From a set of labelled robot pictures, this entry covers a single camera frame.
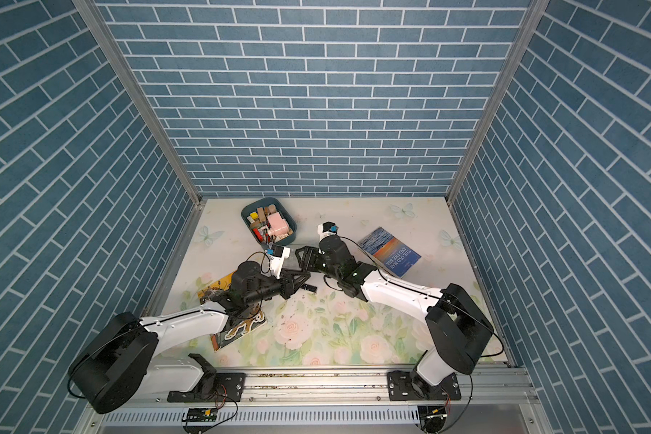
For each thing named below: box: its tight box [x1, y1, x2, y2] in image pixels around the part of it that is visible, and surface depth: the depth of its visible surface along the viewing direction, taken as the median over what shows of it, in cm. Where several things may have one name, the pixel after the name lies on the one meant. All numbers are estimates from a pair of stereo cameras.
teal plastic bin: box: [240, 197, 297, 247], surface depth 107 cm
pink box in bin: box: [267, 211, 290, 236], surface depth 106 cm
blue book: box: [358, 226, 422, 278], surface depth 104 cm
